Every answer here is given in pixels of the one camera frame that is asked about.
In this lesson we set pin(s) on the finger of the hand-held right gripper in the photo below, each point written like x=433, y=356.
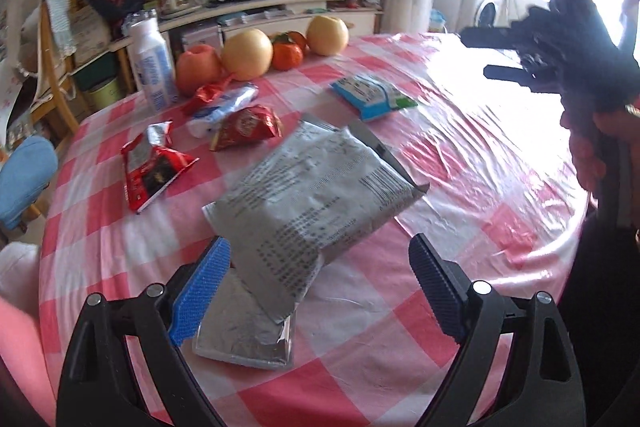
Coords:
x=492, y=37
x=505, y=73

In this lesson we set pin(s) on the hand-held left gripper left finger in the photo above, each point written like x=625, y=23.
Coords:
x=200, y=287

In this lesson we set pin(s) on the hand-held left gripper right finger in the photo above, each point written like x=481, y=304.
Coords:
x=435, y=287

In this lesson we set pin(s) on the silver foil packet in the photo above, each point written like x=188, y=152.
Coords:
x=235, y=337

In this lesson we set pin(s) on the red and black snack packet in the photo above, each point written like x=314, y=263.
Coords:
x=150, y=172

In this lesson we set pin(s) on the blue and white packet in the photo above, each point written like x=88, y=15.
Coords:
x=372, y=94

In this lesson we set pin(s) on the large silver snack bag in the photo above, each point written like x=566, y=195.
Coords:
x=300, y=197

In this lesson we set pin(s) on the small red snack packet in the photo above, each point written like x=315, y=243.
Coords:
x=245, y=127

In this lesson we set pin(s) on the white and blue wrapper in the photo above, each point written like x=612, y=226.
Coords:
x=220, y=113

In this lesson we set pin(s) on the pink plastic bin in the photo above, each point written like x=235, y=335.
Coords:
x=20, y=357

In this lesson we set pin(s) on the red wrapper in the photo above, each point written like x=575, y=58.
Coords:
x=207, y=93

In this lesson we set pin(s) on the person's right hand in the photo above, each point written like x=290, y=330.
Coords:
x=585, y=157

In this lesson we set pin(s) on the white washing machine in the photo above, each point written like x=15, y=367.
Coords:
x=492, y=7

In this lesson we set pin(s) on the red checkered tablecloth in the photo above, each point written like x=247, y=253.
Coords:
x=360, y=307

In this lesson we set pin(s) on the blue cushioned stool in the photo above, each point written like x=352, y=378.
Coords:
x=25, y=177

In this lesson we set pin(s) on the red apple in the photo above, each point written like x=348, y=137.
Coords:
x=197, y=69

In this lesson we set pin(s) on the green waste bin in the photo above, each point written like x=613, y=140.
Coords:
x=100, y=92

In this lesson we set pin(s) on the white plastic bottle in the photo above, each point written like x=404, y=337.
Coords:
x=150, y=62

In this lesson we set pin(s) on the wooden chair with lace cover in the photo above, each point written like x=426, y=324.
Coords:
x=55, y=67

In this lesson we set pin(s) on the white sack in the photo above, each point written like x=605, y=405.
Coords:
x=90, y=27

